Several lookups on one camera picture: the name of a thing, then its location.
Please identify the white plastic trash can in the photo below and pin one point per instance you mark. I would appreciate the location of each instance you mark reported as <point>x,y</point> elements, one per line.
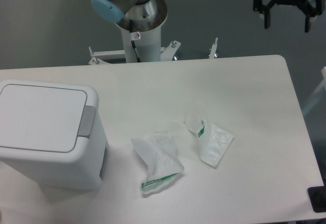
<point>52,133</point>

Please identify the white green-striped plastic pouch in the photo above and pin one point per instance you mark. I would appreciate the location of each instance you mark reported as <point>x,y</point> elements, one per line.
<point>213,141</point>

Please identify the black device at table edge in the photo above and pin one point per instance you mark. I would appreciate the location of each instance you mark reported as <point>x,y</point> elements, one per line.
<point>317,198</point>

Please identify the crumpled white plastic bag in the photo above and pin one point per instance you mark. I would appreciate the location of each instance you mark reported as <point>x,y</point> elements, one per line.
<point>158,152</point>

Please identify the white frame at right edge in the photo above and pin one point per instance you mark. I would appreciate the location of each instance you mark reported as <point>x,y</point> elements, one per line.
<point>316,96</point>

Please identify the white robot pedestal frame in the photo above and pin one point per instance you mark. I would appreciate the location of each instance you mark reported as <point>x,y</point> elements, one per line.
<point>138,47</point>

